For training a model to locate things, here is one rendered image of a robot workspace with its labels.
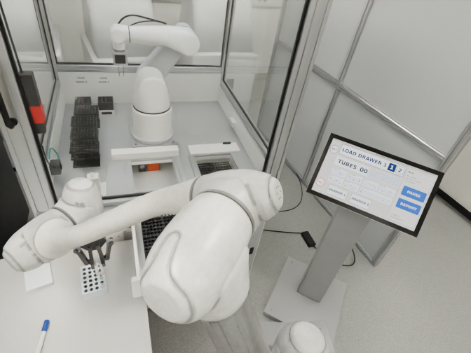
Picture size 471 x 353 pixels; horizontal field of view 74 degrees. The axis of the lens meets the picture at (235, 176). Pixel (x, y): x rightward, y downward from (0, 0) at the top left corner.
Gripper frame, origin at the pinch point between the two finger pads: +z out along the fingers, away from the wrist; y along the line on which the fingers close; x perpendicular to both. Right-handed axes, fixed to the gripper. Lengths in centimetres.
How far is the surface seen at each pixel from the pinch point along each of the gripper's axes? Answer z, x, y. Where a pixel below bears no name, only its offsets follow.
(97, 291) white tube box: 7.3, -5.2, -2.0
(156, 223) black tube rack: 0.3, 15.1, 24.7
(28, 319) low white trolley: 11.1, -6.5, -24.7
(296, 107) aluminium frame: -51, 14, 81
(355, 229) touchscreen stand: 10, -9, 123
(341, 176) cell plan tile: -19, 3, 109
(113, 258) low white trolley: 11.1, 10.0, 5.5
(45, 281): 9.4, 6.1, -19.4
